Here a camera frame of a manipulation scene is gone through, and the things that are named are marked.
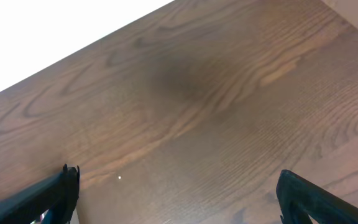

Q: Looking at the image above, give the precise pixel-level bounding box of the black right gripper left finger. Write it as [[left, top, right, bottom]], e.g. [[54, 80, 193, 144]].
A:
[[0, 165, 80, 224]]

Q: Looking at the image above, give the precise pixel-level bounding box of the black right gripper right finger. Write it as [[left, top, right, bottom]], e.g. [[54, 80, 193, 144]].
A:
[[276, 169, 358, 224]]

